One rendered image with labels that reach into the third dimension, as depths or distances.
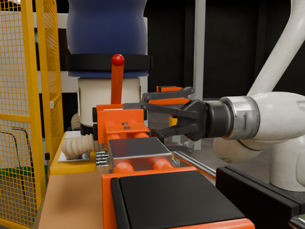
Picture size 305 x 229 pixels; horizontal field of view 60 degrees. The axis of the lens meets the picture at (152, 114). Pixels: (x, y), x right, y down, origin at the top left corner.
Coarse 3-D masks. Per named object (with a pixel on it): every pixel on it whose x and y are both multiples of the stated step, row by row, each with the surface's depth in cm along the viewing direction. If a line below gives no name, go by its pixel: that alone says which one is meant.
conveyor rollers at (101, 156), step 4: (96, 152) 253; (100, 152) 253; (104, 152) 254; (96, 156) 244; (100, 156) 238; (104, 156) 238; (96, 160) 228; (100, 160) 228; (104, 160) 229; (96, 164) 219; (100, 164) 219; (104, 164) 220; (108, 164) 220
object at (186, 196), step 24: (192, 168) 21; (120, 192) 17; (144, 192) 17; (168, 192) 17; (192, 192) 17; (216, 192) 17; (120, 216) 14; (144, 216) 14; (168, 216) 14; (192, 216) 14; (216, 216) 14; (240, 216) 14
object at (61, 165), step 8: (64, 136) 83; (56, 152) 68; (88, 152) 66; (56, 160) 61; (64, 160) 60; (72, 160) 60; (80, 160) 61; (88, 160) 61; (56, 168) 58; (64, 168) 58; (72, 168) 58; (80, 168) 59; (88, 168) 59; (96, 168) 60
